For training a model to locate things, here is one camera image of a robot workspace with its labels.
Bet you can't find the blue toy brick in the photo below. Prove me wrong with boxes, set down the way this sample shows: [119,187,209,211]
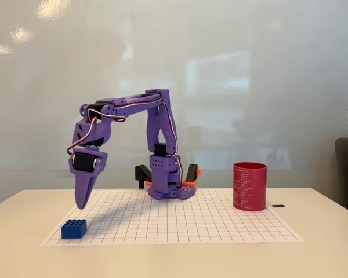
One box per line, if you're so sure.
[61,219,87,239]

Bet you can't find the red cup with white print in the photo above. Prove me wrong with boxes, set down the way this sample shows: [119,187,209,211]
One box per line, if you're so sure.
[232,162,268,213]

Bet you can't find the black orange table clamp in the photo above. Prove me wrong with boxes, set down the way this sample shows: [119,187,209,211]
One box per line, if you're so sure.
[182,163,203,186]
[135,164,154,189]

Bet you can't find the white grid paper sheet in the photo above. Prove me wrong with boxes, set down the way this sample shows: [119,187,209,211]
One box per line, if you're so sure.
[39,189,305,247]

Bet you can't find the dark grey chair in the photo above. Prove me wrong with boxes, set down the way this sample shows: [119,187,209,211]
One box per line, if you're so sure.
[335,137,348,217]

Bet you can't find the red white black servo cable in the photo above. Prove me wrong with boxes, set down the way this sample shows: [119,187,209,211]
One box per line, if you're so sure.
[115,95,183,188]
[67,107,127,158]

